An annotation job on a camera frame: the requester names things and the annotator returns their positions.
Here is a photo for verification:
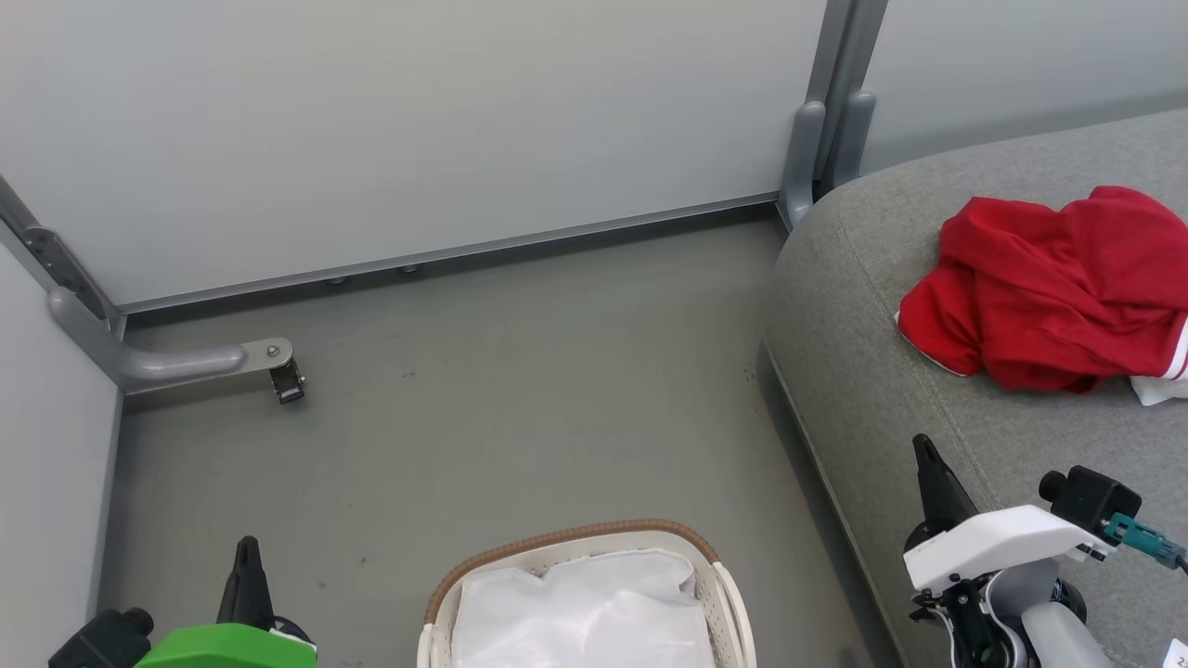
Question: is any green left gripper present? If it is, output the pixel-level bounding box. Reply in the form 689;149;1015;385
135;536;318;668

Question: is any white laundry basket brown rim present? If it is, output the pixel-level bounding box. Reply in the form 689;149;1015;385
418;518;757;668

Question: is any small black caster wheel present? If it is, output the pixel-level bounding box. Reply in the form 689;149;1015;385
269;358;305;405

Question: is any white basket liner cloth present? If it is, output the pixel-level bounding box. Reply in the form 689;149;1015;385
452;549;717;668

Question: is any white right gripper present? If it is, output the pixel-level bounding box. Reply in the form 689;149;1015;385
903;434;1112;668

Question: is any grey metal partition post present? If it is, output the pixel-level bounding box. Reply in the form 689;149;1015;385
778;0;890;231
0;174;126;330

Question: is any red garment with white trim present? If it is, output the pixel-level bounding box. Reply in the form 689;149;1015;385
897;186;1188;407

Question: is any teal right camera connector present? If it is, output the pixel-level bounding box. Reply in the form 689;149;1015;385
1103;513;1188;572

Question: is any grey fabric sofa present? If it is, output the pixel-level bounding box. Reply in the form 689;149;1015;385
761;107;1188;668

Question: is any grey partition bottom rail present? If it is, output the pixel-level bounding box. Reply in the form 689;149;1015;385
116;192;781;315

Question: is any grey partition foot bar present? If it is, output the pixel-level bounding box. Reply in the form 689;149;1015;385
48;286;294;394

